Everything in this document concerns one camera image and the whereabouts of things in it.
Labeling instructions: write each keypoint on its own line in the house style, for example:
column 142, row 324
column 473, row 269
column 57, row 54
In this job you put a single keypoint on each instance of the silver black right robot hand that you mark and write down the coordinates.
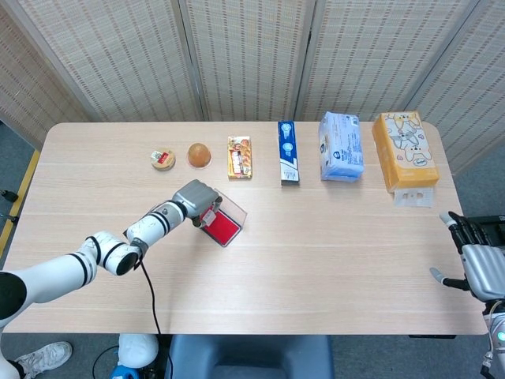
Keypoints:
column 485, row 268

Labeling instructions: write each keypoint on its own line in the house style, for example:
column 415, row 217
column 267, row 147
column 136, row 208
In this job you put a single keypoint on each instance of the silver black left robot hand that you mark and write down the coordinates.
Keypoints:
column 195, row 197

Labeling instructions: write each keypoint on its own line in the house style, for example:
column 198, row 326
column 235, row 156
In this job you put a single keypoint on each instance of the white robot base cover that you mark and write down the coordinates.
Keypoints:
column 136, row 349

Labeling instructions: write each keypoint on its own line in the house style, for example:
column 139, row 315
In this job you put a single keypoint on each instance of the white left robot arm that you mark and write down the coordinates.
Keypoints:
column 106, row 252

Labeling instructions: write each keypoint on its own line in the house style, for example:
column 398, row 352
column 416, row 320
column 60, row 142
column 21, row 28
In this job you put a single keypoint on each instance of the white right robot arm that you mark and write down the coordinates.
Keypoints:
column 497, row 327

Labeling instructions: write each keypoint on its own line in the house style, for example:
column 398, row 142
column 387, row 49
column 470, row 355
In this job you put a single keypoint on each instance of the brown bun in wrapper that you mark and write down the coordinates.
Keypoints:
column 198, row 154

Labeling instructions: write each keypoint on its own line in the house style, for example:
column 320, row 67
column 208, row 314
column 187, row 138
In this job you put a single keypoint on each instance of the red ink pad clear lid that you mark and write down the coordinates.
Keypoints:
column 227, row 229

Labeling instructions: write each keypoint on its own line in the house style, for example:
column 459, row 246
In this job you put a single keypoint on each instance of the yellow snack box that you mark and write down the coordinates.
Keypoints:
column 240, row 158

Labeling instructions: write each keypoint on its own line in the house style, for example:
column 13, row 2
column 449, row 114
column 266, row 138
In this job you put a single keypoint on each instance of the blue white toothpaste box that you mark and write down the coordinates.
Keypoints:
column 289, row 154

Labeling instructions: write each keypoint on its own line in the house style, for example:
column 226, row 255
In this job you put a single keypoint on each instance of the yellow cartoon tissue pack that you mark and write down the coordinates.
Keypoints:
column 406, row 150

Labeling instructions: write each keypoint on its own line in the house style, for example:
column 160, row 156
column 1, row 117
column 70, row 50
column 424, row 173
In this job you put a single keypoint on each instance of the woven folding screen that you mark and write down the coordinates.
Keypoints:
column 252, row 59

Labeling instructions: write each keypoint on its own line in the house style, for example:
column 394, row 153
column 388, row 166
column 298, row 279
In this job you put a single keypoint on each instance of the light blue tissue pack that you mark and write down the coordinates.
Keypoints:
column 341, row 150

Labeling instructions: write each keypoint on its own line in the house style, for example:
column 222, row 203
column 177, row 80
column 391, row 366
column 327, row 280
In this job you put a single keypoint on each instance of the blue grey robot torso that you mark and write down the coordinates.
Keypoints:
column 248, row 357

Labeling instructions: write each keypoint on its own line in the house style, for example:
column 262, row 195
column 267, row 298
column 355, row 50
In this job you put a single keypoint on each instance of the yellow floor tape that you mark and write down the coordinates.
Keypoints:
column 21, row 189

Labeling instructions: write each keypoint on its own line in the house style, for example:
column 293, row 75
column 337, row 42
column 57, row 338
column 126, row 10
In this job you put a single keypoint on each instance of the black stand foot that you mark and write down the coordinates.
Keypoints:
column 8, row 195
column 10, row 218

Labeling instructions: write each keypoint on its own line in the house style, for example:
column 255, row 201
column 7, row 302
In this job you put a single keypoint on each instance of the white sneaker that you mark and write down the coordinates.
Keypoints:
column 43, row 355

